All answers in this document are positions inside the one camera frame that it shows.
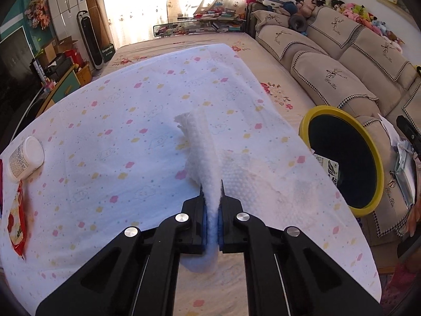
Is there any small white bottle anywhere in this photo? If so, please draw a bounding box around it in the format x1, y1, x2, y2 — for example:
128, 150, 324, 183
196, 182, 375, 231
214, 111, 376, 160
7, 136, 45, 183

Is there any person's pink patterned clothing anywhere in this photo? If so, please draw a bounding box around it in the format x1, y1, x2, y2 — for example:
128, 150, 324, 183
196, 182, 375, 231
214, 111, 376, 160
388, 263, 421, 303

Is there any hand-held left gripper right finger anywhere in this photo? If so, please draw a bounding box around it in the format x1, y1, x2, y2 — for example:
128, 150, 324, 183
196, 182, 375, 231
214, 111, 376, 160
218, 180, 384, 316

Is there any white refrigerator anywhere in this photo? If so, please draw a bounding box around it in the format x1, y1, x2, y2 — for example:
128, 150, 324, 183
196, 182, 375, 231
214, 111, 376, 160
45, 0, 89, 40

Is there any small dark box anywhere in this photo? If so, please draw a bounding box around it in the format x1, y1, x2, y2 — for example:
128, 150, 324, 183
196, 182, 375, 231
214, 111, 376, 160
101, 43, 116, 62

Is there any yellow-rimmed black bin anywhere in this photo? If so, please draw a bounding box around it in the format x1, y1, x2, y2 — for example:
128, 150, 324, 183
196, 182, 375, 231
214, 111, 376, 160
298, 105, 385, 218

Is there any floral beige sheet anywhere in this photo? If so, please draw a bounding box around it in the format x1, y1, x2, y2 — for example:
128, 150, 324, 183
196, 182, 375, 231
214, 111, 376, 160
102, 32, 316, 116

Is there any person's right hand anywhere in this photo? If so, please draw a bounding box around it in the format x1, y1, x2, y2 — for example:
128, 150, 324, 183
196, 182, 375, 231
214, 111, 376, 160
406, 204, 421, 238

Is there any glass coffee table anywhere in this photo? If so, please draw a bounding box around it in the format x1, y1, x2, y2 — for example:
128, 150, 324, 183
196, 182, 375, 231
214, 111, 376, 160
153, 18, 247, 37

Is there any black white tower fan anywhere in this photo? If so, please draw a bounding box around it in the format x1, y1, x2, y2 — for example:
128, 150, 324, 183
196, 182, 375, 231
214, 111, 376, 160
77, 10, 104, 70

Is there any television cabinet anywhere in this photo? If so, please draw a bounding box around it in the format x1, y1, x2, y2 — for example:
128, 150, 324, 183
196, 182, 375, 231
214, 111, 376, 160
36, 62, 91, 117

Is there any red box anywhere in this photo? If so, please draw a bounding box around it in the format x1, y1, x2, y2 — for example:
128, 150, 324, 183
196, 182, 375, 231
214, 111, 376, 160
64, 49, 82, 68

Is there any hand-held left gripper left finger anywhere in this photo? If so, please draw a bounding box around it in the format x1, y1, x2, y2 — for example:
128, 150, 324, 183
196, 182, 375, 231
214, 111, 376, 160
36, 184, 208, 316

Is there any crumpled plastic bag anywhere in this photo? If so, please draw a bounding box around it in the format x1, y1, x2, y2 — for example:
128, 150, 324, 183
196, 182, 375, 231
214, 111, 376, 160
378, 113, 417, 209

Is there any beige sofa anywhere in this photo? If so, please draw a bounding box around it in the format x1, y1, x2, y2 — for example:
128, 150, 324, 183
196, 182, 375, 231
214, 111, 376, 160
247, 5, 421, 247

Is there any sheer printed curtain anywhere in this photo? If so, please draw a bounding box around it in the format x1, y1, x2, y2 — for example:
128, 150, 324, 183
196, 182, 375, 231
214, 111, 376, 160
82, 0, 264, 50

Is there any open cardboard box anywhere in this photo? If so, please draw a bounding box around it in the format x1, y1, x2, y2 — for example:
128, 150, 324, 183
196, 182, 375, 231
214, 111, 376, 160
39, 39, 56, 60
54, 36, 79, 55

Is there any white paper towel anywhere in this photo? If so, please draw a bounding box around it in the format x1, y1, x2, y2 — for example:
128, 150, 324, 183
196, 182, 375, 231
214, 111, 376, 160
174, 108, 290, 274

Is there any black television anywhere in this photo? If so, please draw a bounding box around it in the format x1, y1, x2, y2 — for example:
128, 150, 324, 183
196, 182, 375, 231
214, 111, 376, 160
0, 26, 37, 129

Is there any black neck pillow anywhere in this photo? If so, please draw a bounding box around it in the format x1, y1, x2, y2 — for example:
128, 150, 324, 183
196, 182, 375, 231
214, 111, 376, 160
289, 13, 308, 32

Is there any row of plush toys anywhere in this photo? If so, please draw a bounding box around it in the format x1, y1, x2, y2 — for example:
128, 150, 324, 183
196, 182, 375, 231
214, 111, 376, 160
329, 0, 403, 45

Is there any cream leaf-print carton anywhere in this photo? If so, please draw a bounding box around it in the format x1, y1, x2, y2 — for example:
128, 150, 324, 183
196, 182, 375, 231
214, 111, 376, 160
312, 153, 343, 188

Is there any artificial flower bunch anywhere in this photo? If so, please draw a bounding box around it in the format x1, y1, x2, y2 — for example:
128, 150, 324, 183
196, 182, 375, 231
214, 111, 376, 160
24, 0, 50, 28

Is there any red snack packet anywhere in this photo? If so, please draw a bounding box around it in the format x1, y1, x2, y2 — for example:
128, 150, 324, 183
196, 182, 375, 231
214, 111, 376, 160
7, 180, 27, 260

